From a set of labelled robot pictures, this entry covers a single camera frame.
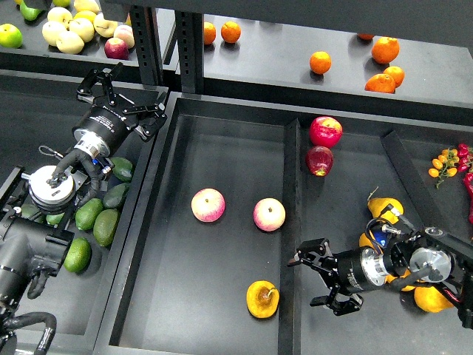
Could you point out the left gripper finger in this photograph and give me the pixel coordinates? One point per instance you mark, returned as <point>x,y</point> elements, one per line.
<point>146,120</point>
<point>109,98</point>

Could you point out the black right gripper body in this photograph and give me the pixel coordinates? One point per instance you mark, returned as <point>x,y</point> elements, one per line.
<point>357,270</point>

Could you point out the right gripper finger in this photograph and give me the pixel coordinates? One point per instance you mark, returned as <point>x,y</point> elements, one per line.
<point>315,254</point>
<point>338,307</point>

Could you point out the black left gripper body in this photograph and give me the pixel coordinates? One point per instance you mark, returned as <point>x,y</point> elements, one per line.
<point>103,128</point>

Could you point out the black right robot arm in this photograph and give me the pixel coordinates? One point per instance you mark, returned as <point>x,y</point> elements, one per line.
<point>422,258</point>

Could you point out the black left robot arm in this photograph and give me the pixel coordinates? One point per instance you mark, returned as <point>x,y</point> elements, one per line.
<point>36,208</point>

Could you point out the green avocado under arm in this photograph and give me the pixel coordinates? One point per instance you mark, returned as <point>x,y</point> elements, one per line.
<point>86,215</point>

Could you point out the pale yellow pear front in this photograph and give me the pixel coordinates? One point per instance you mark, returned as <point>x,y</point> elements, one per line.
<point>69,42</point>

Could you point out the pale yellow pear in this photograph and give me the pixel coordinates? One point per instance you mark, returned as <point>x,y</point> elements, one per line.
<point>61,15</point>
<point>83,27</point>
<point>104,27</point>
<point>69,42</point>
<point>51,31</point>

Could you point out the pale yellow pear centre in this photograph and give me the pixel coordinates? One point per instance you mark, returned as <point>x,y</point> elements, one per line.
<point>83,27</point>

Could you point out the pale yellow pear right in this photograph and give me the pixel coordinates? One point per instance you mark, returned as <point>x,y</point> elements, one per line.
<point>104,27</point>

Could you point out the yellow pear top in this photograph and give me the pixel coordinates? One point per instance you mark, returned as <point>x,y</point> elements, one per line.
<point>378,206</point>

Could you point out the pale yellow pear left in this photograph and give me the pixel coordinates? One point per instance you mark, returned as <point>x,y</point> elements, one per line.
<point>51,31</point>

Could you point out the pale yellow pear back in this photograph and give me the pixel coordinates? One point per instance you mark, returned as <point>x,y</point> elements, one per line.
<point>61,15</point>

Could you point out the green pear top left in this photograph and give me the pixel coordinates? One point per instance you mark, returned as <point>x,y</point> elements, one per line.
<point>29,13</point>

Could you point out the dark green avocado left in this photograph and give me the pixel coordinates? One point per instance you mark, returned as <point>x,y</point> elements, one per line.
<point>105,226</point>

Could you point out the red apple on shelf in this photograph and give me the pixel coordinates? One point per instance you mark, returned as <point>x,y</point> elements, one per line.
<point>116,48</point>

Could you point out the pink apple right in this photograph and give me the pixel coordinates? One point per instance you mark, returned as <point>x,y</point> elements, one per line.
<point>269,214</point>

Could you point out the pink apple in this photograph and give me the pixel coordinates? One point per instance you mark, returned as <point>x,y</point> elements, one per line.
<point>269,214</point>
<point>208,205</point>

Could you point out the pale pink peach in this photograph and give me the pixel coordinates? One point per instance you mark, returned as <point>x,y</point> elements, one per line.
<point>125,33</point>

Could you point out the black centre bin divider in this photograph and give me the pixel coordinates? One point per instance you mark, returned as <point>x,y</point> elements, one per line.
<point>289,331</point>

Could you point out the green apple on shelf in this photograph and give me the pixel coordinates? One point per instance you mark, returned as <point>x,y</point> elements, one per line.
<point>11,36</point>

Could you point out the dark red apple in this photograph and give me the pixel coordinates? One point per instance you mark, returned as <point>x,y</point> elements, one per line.
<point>319,160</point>

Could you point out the pink apple left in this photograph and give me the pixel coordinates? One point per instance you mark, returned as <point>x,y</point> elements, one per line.
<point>208,205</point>

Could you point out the orange on shelf left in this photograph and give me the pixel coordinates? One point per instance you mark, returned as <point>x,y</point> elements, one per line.
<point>230,32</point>

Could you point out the orange on shelf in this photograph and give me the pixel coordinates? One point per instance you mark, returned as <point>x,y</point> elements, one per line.
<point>320,62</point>
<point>230,32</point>

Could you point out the bright red apple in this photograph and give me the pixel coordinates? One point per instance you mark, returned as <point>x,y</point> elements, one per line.
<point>325,131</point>

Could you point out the orange cherry tomato bunch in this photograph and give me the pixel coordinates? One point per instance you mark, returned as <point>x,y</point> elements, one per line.
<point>444,166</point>

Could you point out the red chili pepper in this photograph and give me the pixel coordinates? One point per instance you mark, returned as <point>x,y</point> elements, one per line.
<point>467,182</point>

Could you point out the orange on shelf centre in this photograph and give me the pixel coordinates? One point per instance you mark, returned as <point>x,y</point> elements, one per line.
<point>320,62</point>

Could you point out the orange front right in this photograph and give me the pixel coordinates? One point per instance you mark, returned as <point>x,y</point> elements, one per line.
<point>384,83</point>

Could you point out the black shelf post left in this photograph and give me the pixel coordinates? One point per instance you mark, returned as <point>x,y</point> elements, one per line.
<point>147,45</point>

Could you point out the black shelf post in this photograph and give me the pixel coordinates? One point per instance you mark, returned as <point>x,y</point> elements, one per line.
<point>147,45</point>
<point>189,31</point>

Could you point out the black shelf post right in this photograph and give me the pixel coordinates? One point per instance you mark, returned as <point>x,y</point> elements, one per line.
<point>189,31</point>

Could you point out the orange cut by post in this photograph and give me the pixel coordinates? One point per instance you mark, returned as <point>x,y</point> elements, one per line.
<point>209,33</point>

